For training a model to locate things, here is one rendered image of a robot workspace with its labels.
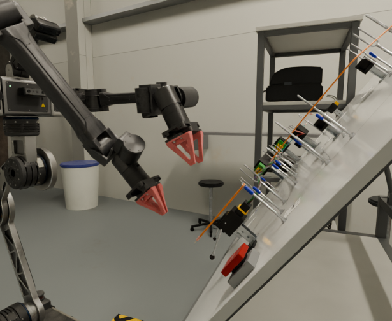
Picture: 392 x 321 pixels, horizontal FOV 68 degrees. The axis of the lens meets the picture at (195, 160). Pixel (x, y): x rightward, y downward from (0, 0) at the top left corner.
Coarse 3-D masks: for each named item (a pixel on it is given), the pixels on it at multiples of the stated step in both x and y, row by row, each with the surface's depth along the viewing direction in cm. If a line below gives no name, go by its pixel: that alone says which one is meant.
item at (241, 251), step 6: (240, 246) 52; (246, 246) 52; (240, 252) 49; (246, 252) 51; (234, 258) 49; (240, 258) 48; (228, 264) 49; (234, 264) 49; (240, 264) 49; (222, 270) 50; (228, 270) 49; (234, 270) 50
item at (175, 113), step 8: (176, 104) 71; (168, 112) 71; (176, 112) 71; (184, 112) 72; (168, 120) 71; (176, 120) 70; (184, 120) 71; (168, 128) 72; (176, 128) 69; (184, 128) 70; (168, 136) 71
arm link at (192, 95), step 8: (152, 88) 74; (184, 88) 76; (192, 88) 79; (152, 96) 75; (184, 96) 75; (192, 96) 77; (152, 104) 75; (184, 104) 76; (192, 104) 79; (152, 112) 75; (160, 112) 77
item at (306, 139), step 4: (300, 124) 119; (296, 128) 114; (300, 128) 115; (304, 128) 117; (296, 132) 117; (304, 132) 113; (308, 132) 116; (292, 136) 116; (300, 136) 117; (304, 136) 113; (304, 140) 117; (308, 140) 117; (312, 140) 116; (308, 144) 116; (312, 144) 117; (316, 144) 115
